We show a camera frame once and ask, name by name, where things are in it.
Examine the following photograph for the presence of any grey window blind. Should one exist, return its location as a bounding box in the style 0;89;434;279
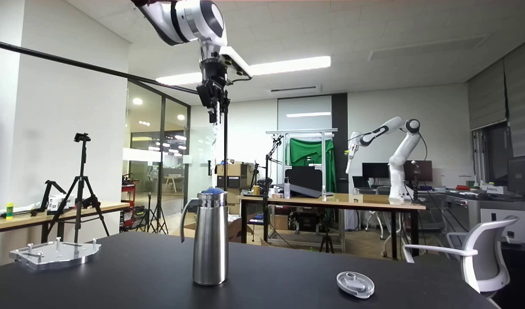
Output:
467;34;525;159

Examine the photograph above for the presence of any dark reddish monitor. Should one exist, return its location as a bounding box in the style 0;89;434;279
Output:
403;159;434;188

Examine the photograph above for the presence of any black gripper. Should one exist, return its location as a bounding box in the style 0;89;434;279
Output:
196;56;230;125

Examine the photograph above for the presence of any small black tripod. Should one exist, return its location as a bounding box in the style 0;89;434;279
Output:
29;178;70;218

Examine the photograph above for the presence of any black boom pole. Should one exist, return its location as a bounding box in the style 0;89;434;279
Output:
0;36;202;96

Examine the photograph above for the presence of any black background tripod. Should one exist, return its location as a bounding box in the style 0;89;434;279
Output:
146;192;170;235

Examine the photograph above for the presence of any black monitor by window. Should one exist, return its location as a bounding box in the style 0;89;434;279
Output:
506;152;525;197

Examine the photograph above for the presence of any tall black camera tripod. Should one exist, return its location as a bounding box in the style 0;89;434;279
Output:
43;132;111;245

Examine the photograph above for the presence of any white drawer cabinet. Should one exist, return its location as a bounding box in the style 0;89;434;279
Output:
479;207;525;245

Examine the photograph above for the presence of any open cardboard box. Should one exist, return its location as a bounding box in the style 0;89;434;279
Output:
214;161;259;190

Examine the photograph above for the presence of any long ceiling light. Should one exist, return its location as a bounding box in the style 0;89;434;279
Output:
156;55;333;87

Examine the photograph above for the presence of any black boom stand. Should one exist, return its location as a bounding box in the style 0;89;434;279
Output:
220;109;230;195

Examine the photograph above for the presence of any white metal frame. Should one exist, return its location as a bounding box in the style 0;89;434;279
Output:
266;127;338;199

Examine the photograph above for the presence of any stainless steel flask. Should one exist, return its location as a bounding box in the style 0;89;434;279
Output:
180;187;230;286

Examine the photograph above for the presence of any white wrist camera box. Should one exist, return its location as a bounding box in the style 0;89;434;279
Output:
218;44;254;79

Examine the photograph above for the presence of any green cloth backdrop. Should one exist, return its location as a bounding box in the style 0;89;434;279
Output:
288;137;336;194

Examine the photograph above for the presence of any black desktop monitor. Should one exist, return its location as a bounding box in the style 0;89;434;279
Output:
360;161;391;188

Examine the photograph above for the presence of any white object on table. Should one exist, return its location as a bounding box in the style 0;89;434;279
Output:
9;238;103;273

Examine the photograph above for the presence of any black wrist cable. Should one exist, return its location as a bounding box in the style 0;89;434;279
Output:
225;72;254;89

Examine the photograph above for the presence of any tilted black monitor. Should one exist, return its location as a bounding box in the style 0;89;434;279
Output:
285;166;324;199

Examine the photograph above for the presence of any white office chair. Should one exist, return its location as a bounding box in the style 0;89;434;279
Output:
401;216;518;297

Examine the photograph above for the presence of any black jointed stand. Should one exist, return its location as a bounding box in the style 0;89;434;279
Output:
261;134;288;242

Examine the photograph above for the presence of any glass office partition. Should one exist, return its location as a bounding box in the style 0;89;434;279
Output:
123;82;192;231

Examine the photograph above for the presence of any wooden table with black legs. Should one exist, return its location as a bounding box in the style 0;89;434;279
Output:
237;192;427;262

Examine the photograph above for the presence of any wooden side bench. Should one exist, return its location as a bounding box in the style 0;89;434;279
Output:
0;200;132;237

